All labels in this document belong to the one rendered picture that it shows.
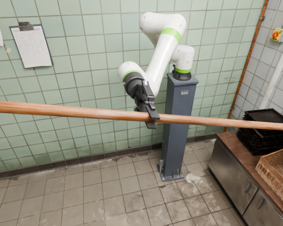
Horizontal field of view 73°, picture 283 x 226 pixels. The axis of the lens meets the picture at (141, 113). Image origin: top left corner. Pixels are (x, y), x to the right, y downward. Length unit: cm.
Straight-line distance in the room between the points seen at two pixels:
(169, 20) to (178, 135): 108
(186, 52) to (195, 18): 54
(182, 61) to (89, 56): 81
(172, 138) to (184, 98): 44
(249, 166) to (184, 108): 72
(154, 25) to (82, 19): 72
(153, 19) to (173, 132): 103
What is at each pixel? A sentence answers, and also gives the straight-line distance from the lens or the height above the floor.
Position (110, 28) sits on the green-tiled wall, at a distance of 176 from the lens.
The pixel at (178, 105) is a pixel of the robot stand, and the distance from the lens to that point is 166.
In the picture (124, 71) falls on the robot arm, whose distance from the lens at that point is 85.
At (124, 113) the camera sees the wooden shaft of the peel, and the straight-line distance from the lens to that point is 58.
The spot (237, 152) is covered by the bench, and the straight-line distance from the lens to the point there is 197.
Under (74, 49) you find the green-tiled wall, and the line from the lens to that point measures 180.
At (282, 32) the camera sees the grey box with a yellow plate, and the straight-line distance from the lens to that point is 212.
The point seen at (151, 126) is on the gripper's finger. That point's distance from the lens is 61.
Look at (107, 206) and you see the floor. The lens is 216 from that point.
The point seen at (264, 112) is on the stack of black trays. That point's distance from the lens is 206.
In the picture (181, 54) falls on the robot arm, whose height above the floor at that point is 140.
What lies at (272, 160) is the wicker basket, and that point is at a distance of 192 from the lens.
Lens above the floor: 187
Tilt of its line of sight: 35 degrees down
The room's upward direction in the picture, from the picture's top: straight up
